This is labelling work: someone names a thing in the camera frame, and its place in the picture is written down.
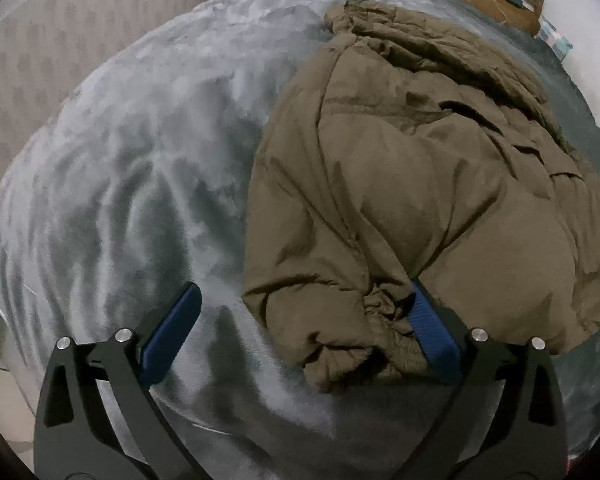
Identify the plaid pillow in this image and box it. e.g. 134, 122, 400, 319
537, 15, 574, 62

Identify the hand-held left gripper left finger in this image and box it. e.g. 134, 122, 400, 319
34, 281, 203, 480

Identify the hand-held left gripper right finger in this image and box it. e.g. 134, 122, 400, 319
397, 279, 567, 480

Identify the grey plush blanket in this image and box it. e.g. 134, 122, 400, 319
0, 0, 600, 480

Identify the olive puffer jacket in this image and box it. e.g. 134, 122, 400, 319
241, 0, 600, 395

